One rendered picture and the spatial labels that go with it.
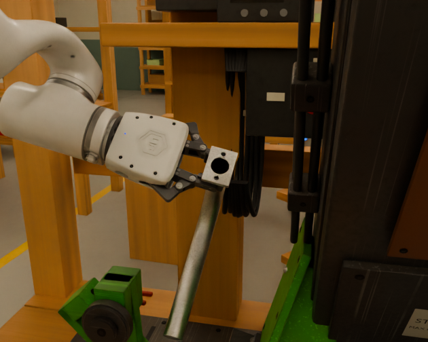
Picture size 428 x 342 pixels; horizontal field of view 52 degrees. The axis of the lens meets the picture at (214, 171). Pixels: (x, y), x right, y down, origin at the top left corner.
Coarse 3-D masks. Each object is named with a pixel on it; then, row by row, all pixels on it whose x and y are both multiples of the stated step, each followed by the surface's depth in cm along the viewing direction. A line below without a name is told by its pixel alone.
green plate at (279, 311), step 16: (304, 256) 53; (288, 272) 61; (304, 272) 54; (288, 288) 56; (304, 288) 56; (272, 304) 67; (288, 304) 55; (304, 304) 56; (272, 320) 61; (288, 320) 58; (304, 320) 57; (272, 336) 57; (288, 336) 58; (304, 336) 58; (320, 336) 57
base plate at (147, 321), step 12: (144, 324) 99; (156, 324) 99; (192, 324) 99; (204, 324) 99; (144, 336) 95; (156, 336) 95; (192, 336) 95; (204, 336) 95; (216, 336) 95; (228, 336) 95
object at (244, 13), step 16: (224, 0) 73; (240, 0) 73; (256, 0) 72; (272, 0) 72; (288, 0) 71; (224, 16) 74; (240, 16) 73; (256, 16) 73; (272, 16) 72; (288, 16) 72
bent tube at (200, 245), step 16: (208, 160) 63; (224, 160) 64; (208, 176) 62; (224, 176) 62; (208, 192) 70; (208, 208) 71; (208, 224) 72; (192, 240) 72; (208, 240) 72; (192, 256) 70; (192, 272) 69; (192, 288) 68; (176, 304) 66; (192, 304) 68; (176, 320) 65; (176, 336) 64
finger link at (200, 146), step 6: (186, 144) 65; (192, 144) 65; (198, 144) 65; (204, 144) 65; (186, 150) 65; (192, 150) 67; (198, 150) 65; (204, 150) 65; (192, 156) 67; (198, 156) 67
